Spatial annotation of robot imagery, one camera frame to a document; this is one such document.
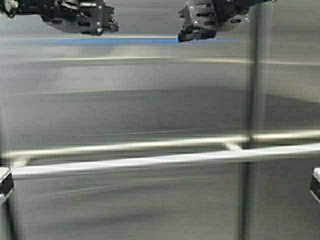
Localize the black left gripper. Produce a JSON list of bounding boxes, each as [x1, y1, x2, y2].
[[0, 0, 119, 36]]

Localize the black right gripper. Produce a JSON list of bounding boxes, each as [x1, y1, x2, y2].
[[177, 0, 250, 43]]

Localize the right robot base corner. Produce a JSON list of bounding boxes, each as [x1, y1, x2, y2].
[[310, 167, 320, 203]]

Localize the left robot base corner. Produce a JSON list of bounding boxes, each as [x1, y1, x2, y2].
[[0, 167, 14, 201]]

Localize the steel elevator handrail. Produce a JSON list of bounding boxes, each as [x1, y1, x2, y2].
[[3, 131, 320, 181]]

